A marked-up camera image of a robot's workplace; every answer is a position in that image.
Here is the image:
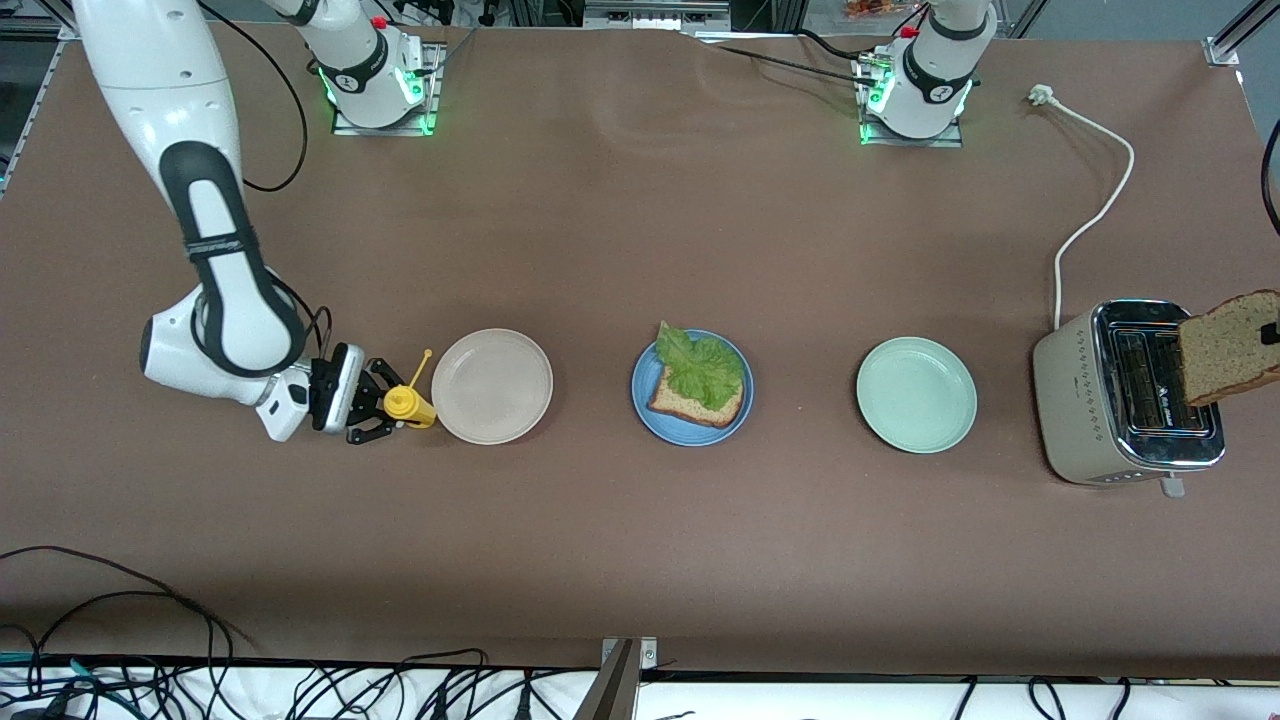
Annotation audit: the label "aluminium corner rail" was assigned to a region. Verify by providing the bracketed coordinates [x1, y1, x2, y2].
[1203, 0, 1276, 69]

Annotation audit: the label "tangled black cables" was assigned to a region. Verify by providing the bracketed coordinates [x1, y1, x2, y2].
[0, 545, 601, 720]

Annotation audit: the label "white toaster power cable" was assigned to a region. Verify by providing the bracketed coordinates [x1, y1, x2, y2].
[1029, 84, 1136, 331]

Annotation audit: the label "beige and chrome toaster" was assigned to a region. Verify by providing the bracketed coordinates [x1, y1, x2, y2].
[1032, 298, 1228, 499]

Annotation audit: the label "mint green round plate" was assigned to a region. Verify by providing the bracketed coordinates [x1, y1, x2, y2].
[856, 336, 978, 455]

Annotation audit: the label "yellow mustard squeeze bottle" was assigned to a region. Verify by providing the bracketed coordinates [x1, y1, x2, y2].
[383, 348, 438, 429]

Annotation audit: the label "aluminium frame bar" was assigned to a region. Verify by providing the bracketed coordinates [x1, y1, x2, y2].
[583, 0, 731, 31]

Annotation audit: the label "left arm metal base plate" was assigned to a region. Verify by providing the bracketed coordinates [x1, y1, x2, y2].
[858, 55, 964, 149]

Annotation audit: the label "green lettuce leaf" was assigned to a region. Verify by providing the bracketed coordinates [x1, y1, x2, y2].
[655, 320, 746, 413]

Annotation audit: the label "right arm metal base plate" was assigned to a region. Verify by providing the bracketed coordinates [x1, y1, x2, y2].
[331, 42, 442, 137]

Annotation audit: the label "metal table edge bracket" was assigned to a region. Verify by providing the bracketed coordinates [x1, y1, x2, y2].
[573, 636, 659, 720]

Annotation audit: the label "brown toast bread slice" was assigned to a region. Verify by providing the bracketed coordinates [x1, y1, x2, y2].
[648, 360, 747, 429]
[1177, 290, 1280, 407]

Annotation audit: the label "blue round plate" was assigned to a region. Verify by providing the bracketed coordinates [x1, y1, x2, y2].
[631, 329, 755, 448]

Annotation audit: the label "black cable on table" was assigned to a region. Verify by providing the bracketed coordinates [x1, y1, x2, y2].
[690, 35, 883, 91]

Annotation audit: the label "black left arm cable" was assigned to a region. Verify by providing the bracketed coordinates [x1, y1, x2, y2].
[1261, 120, 1280, 237]

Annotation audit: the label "beige round plate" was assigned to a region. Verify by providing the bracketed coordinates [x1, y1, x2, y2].
[431, 328, 554, 446]

